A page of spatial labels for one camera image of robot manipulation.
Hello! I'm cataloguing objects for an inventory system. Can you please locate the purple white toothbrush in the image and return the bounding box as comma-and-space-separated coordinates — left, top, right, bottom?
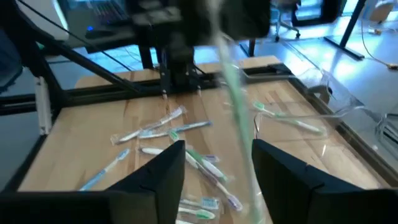
185, 152, 244, 213
109, 105, 188, 146

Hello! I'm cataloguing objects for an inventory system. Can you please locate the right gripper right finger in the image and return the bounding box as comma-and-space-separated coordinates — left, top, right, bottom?
251, 139, 398, 224

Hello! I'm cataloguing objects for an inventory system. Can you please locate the yellow floor cable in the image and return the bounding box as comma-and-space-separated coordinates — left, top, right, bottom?
360, 17, 398, 70

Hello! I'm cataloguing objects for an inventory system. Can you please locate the black floor stand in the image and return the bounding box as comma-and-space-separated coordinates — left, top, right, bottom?
323, 0, 366, 60

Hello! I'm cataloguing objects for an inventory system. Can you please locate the office chair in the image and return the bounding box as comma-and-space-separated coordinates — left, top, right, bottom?
272, 0, 302, 43

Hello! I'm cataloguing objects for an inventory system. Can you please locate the white frame bracket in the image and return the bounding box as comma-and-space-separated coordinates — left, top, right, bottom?
33, 76, 53, 135

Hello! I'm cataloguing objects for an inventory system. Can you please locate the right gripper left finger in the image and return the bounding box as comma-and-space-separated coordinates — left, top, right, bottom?
0, 139, 187, 224

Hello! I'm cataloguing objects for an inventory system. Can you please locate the laptop computer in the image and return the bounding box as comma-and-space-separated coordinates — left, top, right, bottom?
57, 0, 134, 40

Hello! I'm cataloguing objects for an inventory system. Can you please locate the green white toothbrush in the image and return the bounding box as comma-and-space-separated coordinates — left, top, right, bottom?
169, 130, 229, 183
178, 207, 216, 221
214, 30, 268, 224
252, 100, 328, 135

